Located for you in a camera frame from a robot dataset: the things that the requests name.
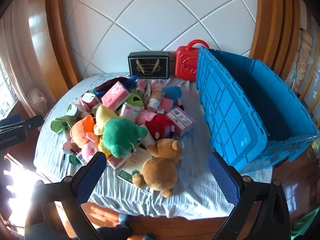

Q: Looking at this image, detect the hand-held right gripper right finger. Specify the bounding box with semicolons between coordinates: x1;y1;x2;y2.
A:
208;152;293;240

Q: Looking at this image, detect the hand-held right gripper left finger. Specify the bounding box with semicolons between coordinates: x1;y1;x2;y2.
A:
24;151;108;240

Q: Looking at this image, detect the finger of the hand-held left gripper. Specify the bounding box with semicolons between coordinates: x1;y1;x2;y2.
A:
0;114;22;128
17;115;45;133

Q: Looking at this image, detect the light green long plush toy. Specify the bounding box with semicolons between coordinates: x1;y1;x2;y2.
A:
51;115;75;133

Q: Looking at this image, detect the brown teddy bear plush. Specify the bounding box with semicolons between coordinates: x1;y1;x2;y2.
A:
132;138;183;197

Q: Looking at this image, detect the blue plastic crate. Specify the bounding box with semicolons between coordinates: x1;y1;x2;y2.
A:
196;45;319;173

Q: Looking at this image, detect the large pink tissue pack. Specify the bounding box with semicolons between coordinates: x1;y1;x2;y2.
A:
101;81;131;111

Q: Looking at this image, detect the pile of assorted small items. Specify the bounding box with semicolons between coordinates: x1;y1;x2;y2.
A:
33;74;274;218

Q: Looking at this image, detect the clear plastic bag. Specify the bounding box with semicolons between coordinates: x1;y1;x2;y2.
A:
26;87;48;115

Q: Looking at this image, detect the small pink tissue pack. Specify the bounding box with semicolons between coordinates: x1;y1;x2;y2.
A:
107;152;132;169
117;104;142;124
81;92;102;108

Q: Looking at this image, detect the orange pink plush toy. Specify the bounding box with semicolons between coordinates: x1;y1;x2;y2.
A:
70;115;100;162

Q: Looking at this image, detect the white green medicine box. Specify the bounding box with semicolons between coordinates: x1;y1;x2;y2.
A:
117;146;153;183

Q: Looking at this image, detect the dark green plush toy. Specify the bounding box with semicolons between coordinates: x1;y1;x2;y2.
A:
102;118;148;157

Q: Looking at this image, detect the pale curtain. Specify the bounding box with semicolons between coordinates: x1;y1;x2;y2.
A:
0;17;30;120

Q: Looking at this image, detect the yellow plush toy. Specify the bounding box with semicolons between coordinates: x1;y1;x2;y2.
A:
94;104;119;155

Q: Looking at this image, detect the pink white barcode box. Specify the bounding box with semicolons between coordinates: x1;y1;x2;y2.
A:
165;107;195;137

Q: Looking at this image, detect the dark maroon cloth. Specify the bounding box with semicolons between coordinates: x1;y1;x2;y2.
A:
95;79;125;93

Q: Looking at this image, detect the red plush toy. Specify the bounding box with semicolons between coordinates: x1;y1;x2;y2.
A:
146;115;177;140

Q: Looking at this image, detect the pink pig plush toy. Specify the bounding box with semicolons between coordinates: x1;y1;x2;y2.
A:
136;110;158;125

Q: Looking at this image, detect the lime plush toy black mouth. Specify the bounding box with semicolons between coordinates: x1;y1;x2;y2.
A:
125;94;143;108

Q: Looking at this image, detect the small pink box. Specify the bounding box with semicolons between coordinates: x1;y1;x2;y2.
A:
159;97;174;114

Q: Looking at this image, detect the bright green cloth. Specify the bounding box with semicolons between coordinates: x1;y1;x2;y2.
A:
291;207;320;240

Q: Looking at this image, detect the blue round plush toy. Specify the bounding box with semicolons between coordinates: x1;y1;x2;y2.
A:
161;85;183;100

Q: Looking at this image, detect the small beige bottle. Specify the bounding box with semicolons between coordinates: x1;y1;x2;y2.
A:
147;89;164;113

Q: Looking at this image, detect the red small suitcase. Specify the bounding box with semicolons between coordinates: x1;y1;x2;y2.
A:
174;39;210;82

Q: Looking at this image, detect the black gift box gold print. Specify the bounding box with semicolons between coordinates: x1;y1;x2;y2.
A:
128;51;175;79

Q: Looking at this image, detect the patterned rolled carpet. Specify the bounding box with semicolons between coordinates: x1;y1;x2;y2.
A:
285;29;314;95

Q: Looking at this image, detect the wooden bed frame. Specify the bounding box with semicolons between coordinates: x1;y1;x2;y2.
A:
55;201;230;240

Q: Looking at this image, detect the curved wooden wall frame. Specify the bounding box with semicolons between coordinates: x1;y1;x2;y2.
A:
250;0;300;80
27;0;80;115

